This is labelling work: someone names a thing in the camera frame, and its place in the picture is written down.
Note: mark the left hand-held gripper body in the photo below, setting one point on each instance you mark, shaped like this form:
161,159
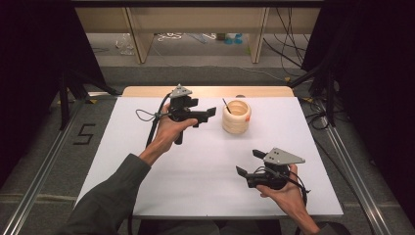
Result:
181,111

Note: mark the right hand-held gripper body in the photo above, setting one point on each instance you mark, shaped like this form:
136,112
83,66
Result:
270,178

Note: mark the thin black pen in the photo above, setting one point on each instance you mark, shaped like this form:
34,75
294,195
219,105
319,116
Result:
226,104

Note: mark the ribbed wooden pen holder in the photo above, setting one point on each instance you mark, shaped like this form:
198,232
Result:
236,120

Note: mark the person's left hand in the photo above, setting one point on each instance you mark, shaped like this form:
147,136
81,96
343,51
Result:
169,132

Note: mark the person's right hand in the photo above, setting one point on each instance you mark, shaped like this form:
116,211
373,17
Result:
287,197

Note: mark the dark table grommet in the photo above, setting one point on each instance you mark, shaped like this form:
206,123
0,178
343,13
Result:
240,96

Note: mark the blue plastic object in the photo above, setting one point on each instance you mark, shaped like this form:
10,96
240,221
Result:
233,39

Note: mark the light wooden shelf unit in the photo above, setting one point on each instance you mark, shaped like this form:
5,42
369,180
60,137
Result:
195,19

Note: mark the clear plastic item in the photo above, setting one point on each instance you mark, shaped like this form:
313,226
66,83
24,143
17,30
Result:
125,45

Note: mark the black metal stand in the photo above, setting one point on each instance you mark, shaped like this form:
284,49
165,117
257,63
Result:
64,98
330,98

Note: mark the black curtain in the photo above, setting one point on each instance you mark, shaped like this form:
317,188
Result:
375,81
32,65

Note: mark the metal floor rail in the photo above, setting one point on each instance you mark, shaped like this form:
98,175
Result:
39,182
355,182

